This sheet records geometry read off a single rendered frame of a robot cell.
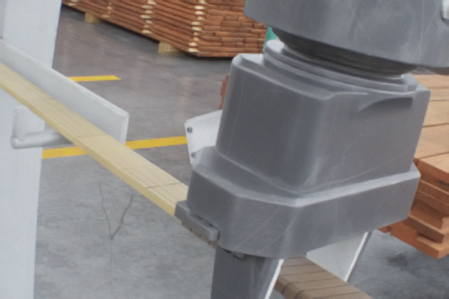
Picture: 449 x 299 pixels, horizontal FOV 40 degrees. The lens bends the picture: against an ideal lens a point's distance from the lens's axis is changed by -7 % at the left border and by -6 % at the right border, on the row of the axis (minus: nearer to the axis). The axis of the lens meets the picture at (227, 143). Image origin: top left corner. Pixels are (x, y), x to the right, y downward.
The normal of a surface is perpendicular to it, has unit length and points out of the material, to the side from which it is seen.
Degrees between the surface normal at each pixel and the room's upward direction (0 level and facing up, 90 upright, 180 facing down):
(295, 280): 0
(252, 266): 90
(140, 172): 0
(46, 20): 90
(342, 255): 90
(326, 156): 90
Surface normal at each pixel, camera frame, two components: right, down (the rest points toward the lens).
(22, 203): 0.66, 0.35
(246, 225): -0.04, 0.31
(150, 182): 0.19, -0.93
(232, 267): -0.72, 0.08
